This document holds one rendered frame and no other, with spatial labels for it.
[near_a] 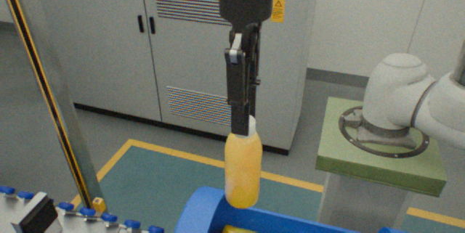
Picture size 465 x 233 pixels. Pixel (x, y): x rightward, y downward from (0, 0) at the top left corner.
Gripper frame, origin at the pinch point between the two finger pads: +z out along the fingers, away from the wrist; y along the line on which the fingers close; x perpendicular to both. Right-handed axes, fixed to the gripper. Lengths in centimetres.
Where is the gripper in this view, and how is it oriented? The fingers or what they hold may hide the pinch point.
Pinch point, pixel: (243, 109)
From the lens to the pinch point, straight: 56.3
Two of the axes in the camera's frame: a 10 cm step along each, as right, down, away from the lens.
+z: 0.1, 8.3, 5.6
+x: 9.6, 1.5, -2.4
